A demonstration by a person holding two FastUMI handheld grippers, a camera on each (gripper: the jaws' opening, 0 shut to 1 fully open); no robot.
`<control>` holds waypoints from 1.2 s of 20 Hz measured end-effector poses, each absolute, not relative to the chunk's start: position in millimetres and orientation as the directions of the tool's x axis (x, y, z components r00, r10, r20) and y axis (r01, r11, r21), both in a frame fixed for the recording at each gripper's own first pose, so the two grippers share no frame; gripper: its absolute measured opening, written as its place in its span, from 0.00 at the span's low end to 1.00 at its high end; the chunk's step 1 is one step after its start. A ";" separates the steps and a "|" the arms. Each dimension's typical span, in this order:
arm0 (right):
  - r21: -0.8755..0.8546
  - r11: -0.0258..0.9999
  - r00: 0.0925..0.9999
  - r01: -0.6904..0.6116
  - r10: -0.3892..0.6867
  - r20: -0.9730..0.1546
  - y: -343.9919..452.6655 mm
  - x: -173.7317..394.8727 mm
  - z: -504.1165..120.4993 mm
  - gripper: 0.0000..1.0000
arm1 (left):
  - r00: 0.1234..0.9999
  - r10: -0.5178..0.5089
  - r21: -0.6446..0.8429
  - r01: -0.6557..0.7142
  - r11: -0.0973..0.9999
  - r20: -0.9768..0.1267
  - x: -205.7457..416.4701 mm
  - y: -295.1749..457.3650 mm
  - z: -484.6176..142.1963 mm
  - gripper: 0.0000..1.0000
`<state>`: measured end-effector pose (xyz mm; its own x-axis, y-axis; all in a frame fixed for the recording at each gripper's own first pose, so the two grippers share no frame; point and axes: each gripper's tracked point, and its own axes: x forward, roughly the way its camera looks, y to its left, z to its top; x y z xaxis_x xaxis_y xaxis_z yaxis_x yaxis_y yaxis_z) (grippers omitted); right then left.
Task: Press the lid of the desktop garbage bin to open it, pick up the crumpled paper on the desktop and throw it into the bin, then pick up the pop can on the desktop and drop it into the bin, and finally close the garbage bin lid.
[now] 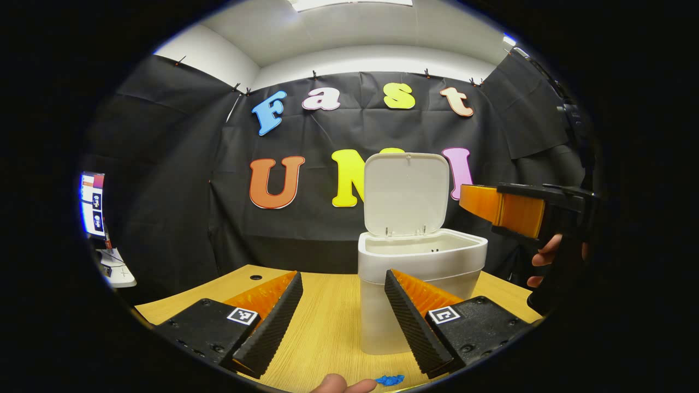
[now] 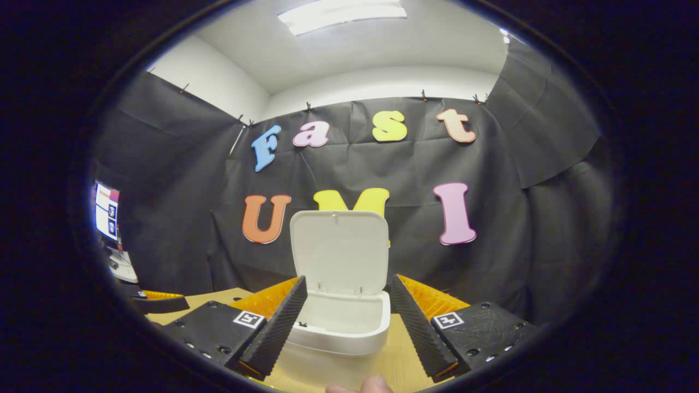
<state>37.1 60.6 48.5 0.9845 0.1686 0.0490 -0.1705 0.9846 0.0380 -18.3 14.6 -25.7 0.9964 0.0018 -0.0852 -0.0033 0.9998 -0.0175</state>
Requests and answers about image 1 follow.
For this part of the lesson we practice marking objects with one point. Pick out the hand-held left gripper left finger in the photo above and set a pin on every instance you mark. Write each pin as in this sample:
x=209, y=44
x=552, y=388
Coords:
x=273, y=327

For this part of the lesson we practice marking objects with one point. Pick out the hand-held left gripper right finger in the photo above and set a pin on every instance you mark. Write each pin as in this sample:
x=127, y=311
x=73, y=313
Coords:
x=412, y=327

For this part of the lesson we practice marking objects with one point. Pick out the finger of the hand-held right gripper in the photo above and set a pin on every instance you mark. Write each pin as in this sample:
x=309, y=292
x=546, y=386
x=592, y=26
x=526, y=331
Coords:
x=519, y=213

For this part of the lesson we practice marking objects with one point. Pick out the blue paper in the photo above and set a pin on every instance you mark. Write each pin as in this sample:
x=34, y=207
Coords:
x=390, y=380

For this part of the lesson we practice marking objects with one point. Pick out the white desktop garbage bin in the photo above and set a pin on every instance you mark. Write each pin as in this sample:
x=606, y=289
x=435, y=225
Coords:
x=407, y=191

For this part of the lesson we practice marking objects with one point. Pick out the wooden desktop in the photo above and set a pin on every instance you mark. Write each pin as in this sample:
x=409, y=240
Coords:
x=327, y=327

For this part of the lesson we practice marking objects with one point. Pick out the black backdrop cloth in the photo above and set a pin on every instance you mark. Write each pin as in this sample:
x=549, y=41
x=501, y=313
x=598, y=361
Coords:
x=306, y=234

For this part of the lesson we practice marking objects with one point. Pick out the white side desk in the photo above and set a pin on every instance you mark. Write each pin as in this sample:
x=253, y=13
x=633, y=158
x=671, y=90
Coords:
x=120, y=275

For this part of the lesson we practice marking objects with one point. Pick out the small ceiling light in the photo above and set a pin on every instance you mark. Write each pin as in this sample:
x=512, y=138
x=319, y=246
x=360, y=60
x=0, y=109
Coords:
x=509, y=40

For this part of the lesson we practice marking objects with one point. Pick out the computer monitor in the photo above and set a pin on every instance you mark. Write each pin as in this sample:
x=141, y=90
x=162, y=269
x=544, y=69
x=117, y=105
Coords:
x=93, y=204

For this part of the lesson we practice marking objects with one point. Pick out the row of small cloth clips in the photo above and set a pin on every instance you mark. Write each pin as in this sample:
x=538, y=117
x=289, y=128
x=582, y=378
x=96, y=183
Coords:
x=314, y=74

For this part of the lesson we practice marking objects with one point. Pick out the long ceiling light panel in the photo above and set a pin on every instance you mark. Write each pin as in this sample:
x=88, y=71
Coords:
x=349, y=4

